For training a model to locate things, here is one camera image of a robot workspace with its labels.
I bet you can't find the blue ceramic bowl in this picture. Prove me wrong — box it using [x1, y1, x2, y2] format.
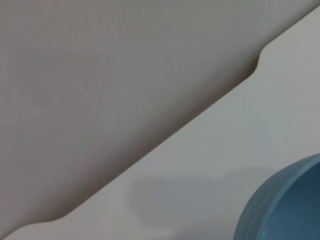
[233, 152, 320, 240]

